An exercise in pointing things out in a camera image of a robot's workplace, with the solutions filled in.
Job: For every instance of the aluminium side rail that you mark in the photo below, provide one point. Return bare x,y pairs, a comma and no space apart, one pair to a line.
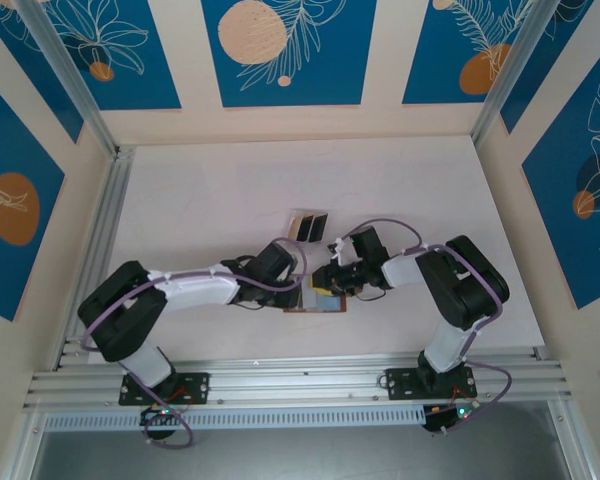
105,225

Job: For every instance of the brown leather card holder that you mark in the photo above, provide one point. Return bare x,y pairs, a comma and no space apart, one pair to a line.
305,302

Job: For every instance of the black and tan credit card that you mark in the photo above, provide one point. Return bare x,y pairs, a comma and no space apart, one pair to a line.
320,226
306,229

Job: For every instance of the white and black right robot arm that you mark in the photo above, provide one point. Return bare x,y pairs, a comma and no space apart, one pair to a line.
402,272

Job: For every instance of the controller board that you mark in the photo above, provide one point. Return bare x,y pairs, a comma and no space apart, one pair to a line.
152,419
437,421

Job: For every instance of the left controller board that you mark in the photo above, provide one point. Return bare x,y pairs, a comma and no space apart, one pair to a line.
152,419

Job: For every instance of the right controller board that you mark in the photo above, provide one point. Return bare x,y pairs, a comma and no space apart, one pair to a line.
437,421

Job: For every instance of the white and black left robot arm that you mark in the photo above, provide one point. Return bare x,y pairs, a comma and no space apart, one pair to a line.
195,290

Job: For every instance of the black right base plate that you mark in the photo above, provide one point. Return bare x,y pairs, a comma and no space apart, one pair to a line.
400,385

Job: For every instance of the blue credit card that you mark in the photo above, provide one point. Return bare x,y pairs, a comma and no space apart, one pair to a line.
332,303

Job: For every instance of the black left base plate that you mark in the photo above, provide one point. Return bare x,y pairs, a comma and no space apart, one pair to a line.
200,387

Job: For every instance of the beige credit card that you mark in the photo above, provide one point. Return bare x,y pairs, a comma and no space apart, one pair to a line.
295,229

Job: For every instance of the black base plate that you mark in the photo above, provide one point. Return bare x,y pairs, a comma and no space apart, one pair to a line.
200,387
400,385

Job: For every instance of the blue floral wall poster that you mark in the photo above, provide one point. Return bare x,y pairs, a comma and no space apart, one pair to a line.
549,45
430,60
30,55
330,60
580,240
130,75
5,260

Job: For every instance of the aluminium frame post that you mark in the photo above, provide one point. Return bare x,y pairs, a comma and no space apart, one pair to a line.
65,65
510,70

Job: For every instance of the aluminium frame leg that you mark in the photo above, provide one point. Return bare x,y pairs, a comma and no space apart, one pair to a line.
25,450
569,440

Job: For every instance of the aluminium frame beam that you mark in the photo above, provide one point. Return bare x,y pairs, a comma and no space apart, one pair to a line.
305,385

